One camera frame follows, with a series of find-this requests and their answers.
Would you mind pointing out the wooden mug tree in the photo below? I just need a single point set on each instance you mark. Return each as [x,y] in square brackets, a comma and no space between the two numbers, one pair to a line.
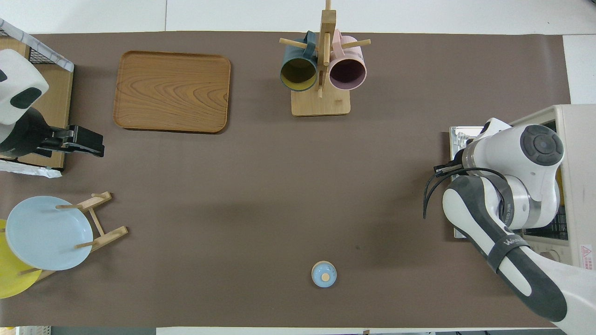
[321,104]

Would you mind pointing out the white checked cloth liner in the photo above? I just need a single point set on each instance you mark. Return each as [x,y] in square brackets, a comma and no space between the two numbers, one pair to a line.
[51,53]

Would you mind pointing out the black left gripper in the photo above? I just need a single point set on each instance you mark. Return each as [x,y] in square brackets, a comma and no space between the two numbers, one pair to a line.
[28,135]

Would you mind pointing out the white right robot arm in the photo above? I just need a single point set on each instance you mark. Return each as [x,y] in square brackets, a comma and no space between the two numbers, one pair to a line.
[512,149]

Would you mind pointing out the wooden plate rack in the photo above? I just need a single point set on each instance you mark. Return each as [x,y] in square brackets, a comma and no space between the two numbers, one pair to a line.
[109,236]

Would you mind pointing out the metal oven rack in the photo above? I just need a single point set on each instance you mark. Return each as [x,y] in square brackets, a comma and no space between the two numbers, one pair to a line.
[556,223]

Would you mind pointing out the beige toaster oven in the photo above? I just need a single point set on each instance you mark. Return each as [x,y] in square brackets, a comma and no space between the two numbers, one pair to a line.
[577,139]

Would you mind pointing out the light blue plate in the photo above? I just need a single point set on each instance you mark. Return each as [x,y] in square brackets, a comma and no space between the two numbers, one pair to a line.
[46,232]

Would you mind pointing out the brown table mat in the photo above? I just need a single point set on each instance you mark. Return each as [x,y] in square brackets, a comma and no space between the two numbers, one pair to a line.
[233,209]

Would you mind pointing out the dark teal mug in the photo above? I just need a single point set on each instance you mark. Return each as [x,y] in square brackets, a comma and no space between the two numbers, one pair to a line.
[298,74]

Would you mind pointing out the pink mug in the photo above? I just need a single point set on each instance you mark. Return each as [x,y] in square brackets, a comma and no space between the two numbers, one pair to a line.
[347,74]

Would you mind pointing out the wooden tray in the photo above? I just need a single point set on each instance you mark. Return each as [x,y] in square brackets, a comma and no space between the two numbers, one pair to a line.
[172,93]

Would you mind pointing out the small blue lid wooden knob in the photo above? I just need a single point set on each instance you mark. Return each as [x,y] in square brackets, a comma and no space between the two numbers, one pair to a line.
[323,274]

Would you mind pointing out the yellow plate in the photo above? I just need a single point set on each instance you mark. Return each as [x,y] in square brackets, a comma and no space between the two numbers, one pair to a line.
[11,284]

